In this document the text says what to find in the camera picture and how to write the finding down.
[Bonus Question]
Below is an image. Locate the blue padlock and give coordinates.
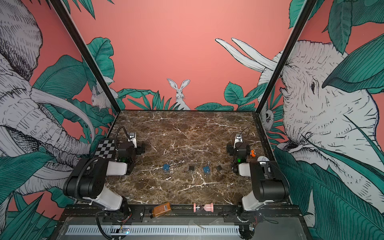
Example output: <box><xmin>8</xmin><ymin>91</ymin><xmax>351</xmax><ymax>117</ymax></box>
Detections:
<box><xmin>203</xmin><ymin>166</ymin><xmax>211</xmax><ymax>174</ymax></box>
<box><xmin>163</xmin><ymin>164</ymin><xmax>170</xmax><ymax>173</ymax></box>

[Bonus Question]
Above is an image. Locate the orange brown box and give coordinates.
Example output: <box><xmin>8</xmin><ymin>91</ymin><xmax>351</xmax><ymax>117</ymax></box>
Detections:
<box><xmin>150</xmin><ymin>202</ymin><xmax>172</xmax><ymax>218</ymax></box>

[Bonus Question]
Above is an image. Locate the pink hourglass spool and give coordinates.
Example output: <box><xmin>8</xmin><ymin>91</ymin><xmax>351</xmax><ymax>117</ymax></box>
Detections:
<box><xmin>193</xmin><ymin>203</ymin><xmax>214</xmax><ymax>213</ymax></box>

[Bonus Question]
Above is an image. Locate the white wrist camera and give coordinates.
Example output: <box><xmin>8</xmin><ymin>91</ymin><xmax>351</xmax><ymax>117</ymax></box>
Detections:
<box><xmin>128</xmin><ymin>133</ymin><xmax>137</xmax><ymax>148</ymax></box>
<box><xmin>234</xmin><ymin>133</ymin><xmax>243</xmax><ymax>145</ymax></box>

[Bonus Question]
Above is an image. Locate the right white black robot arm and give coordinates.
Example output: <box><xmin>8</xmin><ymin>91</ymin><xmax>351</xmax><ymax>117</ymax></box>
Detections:
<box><xmin>227</xmin><ymin>142</ymin><xmax>290</xmax><ymax>212</ymax></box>

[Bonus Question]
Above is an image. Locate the yellow orange can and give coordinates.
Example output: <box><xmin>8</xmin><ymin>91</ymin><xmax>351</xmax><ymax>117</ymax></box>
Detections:
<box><xmin>257</xmin><ymin>156</ymin><xmax>270</xmax><ymax>162</ymax></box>

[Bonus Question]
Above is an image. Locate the black white checkerboard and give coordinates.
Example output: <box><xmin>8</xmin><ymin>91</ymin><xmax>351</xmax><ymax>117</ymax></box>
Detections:
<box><xmin>94</xmin><ymin>139</ymin><xmax>116</xmax><ymax>159</ymax></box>

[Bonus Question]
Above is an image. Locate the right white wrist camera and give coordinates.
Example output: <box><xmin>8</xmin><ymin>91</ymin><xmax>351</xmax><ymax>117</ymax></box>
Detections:
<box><xmin>234</xmin><ymin>133</ymin><xmax>243</xmax><ymax>145</ymax></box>

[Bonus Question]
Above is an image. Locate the orange toy car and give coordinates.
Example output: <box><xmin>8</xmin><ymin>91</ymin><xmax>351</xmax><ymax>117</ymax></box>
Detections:
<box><xmin>250</xmin><ymin>150</ymin><xmax>256</xmax><ymax>158</ymax></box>

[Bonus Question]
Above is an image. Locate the white slotted cable duct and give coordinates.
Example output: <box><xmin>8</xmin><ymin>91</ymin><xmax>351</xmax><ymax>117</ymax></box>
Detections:
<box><xmin>65</xmin><ymin>224</ymin><xmax>241</xmax><ymax>236</ymax></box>

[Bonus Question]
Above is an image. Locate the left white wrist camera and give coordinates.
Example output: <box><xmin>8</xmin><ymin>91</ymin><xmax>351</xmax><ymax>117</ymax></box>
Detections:
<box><xmin>128</xmin><ymin>133</ymin><xmax>137</xmax><ymax>148</ymax></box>

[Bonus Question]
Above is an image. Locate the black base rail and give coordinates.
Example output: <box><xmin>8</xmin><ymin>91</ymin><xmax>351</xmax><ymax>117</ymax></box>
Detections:
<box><xmin>102</xmin><ymin>204</ymin><xmax>302</xmax><ymax>224</ymax></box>

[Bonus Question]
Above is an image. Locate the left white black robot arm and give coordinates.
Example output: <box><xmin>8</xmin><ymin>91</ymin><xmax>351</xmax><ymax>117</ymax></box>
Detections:
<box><xmin>63</xmin><ymin>139</ymin><xmax>146</xmax><ymax>220</ymax></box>

